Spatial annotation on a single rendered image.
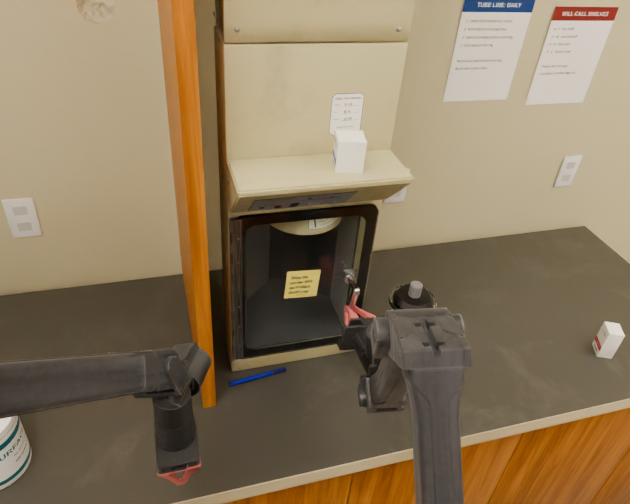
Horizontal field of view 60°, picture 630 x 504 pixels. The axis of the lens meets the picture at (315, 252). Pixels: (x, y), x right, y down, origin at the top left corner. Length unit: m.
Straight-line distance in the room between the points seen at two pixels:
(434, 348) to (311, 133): 0.52
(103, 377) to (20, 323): 0.88
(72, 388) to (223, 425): 0.63
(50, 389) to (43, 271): 1.03
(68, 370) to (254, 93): 0.53
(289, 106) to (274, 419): 0.68
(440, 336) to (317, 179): 0.42
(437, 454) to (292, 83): 0.63
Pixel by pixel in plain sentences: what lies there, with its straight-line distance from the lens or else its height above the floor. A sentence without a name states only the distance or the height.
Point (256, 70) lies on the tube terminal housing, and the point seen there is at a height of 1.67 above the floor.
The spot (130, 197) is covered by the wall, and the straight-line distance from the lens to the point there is 1.52.
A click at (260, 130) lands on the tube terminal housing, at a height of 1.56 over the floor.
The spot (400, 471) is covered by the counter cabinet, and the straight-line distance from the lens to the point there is 1.40.
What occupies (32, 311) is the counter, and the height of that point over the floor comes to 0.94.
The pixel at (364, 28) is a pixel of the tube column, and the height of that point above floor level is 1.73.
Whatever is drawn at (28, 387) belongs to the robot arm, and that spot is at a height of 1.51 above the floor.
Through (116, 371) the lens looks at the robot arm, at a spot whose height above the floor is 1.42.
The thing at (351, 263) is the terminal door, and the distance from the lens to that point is 1.19.
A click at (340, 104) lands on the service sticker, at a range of 1.01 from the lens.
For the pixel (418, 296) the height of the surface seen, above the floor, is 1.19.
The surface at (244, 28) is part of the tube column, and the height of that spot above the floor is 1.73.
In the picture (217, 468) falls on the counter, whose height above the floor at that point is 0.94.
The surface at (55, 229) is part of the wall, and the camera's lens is 1.59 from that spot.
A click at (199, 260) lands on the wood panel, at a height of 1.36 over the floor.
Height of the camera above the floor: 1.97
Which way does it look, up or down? 37 degrees down
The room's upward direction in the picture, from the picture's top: 5 degrees clockwise
